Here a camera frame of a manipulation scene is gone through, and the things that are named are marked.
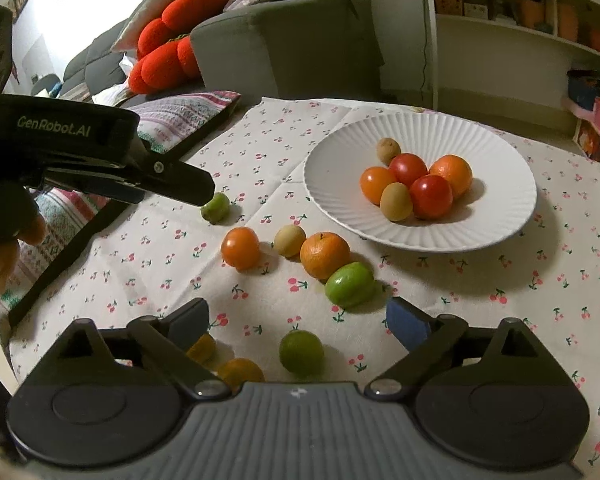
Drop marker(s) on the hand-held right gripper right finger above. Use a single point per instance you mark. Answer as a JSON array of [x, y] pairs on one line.
[[407, 325]]

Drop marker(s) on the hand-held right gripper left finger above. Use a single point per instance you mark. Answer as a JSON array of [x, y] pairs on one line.
[[190, 322]]

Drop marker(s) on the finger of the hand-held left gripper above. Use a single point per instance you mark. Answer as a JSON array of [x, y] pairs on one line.
[[95, 187], [185, 180]]

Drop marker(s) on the small orange tomato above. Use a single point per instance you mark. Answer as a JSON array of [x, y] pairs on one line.
[[203, 349], [240, 372]]

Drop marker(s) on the green plum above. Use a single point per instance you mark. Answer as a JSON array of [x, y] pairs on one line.
[[301, 352], [216, 207], [350, 284]]

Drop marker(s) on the mandarin orange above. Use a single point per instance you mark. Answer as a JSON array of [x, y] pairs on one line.
[[325, 255], [451, 175]]

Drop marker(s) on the beige longan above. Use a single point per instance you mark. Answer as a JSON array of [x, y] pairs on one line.
[[396, 201], [388, 150], [290, 240]]

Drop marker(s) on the white ribbed plate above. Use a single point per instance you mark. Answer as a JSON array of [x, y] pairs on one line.
[[495, 210]]

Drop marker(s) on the person's left hand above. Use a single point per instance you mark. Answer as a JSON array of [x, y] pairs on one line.
[[0, 262]]

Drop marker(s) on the striped patterned pillow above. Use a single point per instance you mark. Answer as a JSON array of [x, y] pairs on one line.
[[180, 120]]

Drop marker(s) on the cherry print tablecloth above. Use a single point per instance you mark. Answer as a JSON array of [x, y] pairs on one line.
[[480, 300]]

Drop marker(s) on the red plush cushion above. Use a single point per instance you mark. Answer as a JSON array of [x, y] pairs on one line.
[[155, 67], [180, 10]]

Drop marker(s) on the grey sofa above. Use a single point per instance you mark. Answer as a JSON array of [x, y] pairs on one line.
[[280, 45]]

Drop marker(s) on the white printed storage box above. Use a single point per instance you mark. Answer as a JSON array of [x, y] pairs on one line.
[[592, 142]]

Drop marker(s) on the pink plastic tray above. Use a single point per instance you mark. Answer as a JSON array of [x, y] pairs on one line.
[[577, 109]]

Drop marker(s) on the white bookshelf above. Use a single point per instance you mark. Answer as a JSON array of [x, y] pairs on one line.
[[428, 35]]

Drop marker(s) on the small yellow patterned box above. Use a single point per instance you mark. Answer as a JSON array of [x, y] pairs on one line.
[[448, 4]]

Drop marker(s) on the small white box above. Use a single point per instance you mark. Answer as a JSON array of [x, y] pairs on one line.
[[475, 11]]

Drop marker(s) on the orange flower pot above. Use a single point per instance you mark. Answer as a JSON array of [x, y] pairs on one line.
[[568, 22], [532, 12]]

